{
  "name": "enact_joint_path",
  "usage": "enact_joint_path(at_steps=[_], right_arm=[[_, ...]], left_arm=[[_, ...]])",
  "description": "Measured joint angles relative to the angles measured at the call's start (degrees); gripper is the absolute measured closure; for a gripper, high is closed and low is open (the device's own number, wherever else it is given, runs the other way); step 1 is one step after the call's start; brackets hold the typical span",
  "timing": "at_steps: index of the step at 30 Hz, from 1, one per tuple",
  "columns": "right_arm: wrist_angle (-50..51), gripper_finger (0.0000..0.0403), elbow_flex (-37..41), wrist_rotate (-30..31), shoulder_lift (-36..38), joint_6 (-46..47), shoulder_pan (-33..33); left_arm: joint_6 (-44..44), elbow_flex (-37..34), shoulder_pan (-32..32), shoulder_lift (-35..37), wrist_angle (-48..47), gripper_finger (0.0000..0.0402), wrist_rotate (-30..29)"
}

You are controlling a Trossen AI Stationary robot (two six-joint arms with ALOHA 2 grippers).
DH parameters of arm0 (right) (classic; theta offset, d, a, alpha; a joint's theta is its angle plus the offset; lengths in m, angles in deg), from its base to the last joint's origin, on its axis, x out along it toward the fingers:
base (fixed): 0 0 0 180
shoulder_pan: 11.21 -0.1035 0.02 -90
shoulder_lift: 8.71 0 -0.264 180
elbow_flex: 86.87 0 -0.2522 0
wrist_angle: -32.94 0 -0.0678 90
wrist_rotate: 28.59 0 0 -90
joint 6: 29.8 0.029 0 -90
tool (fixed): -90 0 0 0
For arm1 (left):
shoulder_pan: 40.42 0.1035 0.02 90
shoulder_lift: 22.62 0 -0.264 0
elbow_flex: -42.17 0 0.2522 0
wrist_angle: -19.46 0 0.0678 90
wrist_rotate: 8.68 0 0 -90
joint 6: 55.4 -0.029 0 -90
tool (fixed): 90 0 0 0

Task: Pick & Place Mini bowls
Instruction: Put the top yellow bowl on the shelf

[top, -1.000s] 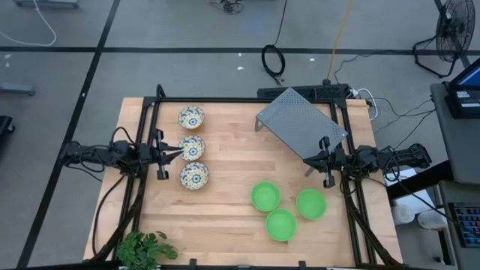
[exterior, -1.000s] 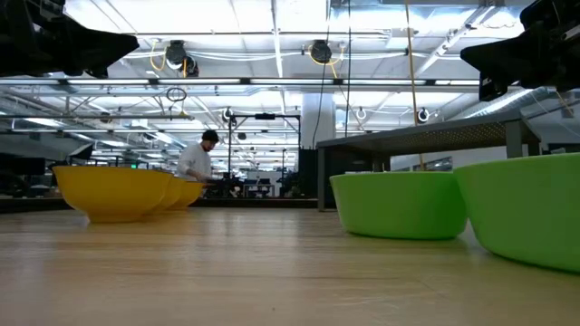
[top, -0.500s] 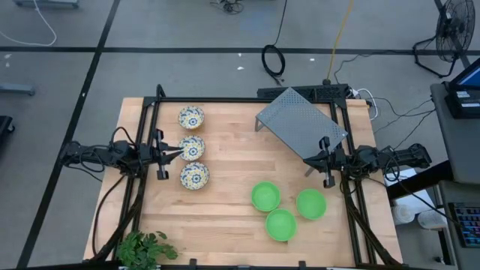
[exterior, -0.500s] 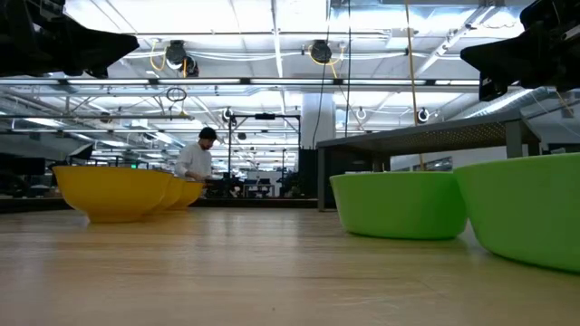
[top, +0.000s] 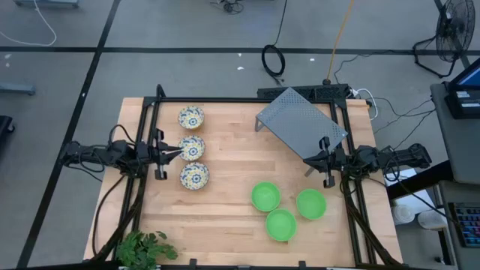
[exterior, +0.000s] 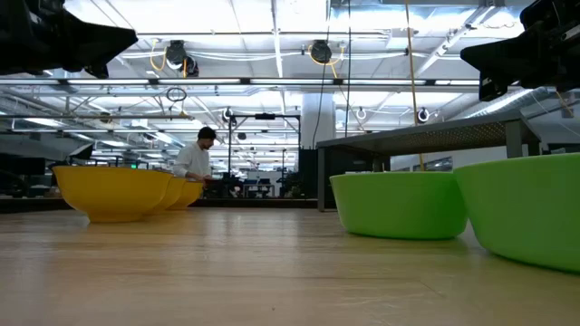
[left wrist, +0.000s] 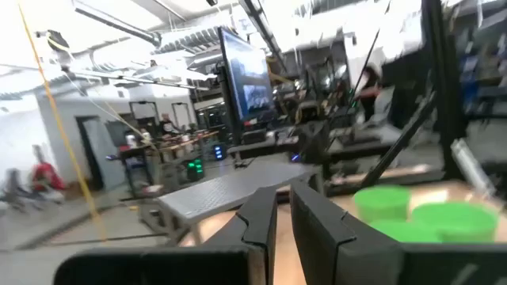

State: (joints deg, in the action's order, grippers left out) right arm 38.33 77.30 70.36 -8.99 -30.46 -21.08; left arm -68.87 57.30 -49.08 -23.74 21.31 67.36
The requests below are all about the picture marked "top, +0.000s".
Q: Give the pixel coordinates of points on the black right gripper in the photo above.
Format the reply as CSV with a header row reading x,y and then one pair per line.
x,y
335,159

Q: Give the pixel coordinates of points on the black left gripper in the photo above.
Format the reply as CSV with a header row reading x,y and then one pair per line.
x,y
160,159

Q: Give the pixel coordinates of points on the blue yellow patterned mini bowl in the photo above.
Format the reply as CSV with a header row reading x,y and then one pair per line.
x,y
193,149
194,175
191,117

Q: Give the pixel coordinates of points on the green plastic mini bowl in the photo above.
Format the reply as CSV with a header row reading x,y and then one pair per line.
x,y
311,203
266,196
281,224

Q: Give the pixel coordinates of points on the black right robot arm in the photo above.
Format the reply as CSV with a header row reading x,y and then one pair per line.
x,y
408,155

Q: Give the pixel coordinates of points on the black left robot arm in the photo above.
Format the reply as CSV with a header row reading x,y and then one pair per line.
x,y
112,153

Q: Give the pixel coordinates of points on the grey perforated metal stand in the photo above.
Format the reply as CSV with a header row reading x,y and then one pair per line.
x,y
296,120

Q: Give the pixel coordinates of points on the black perforated box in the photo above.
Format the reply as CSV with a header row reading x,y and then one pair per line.
x,y
322,92

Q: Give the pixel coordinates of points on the white paper sheet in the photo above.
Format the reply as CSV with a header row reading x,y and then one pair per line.
x,y
408,198

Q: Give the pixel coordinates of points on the green leafy plant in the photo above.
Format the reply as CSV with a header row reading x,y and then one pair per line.
x,y
140,249

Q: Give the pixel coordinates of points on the white plastic container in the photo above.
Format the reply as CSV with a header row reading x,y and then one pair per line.
x,y
403,214
431,219

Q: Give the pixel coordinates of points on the black desk beam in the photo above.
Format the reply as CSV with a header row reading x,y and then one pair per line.
x,y
420,180

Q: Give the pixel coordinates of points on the black box with white labels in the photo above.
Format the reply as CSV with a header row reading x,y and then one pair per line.
x,y
463,105

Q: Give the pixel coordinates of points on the backlit black keyboard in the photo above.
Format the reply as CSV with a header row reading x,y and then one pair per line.
x,y
468,225

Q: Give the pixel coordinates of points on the grey table foot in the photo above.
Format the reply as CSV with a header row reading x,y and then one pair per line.
x,y
17,89

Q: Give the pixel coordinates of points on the black chair base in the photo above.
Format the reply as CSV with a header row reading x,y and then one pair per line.
x,y
4,125

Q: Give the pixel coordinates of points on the grey keyboard desk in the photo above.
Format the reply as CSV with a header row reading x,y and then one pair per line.
x,y
459,258

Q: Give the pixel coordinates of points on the computer monitor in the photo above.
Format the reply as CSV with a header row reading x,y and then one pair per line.
x,y
470,77

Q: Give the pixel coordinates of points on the black floor fan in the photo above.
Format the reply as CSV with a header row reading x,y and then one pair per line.
x,y
453,33

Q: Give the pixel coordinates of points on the grey cart base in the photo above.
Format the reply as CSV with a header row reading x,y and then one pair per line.
x,y
45,3

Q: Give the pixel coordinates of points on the black aluminium frame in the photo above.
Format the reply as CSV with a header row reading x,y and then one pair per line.
x,y
240,99

